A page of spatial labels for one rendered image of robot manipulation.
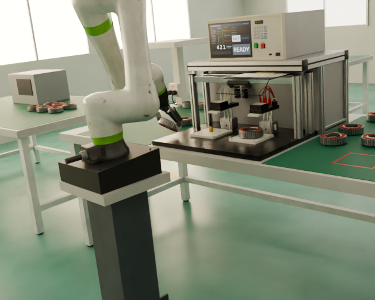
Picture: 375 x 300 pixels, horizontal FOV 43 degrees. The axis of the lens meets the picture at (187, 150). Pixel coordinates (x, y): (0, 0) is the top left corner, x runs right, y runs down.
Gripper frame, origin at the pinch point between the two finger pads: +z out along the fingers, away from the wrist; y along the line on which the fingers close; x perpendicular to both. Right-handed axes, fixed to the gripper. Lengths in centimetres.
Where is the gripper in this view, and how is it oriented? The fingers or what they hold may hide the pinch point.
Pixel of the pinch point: (169, 123)
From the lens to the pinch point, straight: 241.4
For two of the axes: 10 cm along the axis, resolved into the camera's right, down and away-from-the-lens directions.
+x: 5.3, -7.5, 4.0
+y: 8.2, 3.5, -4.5
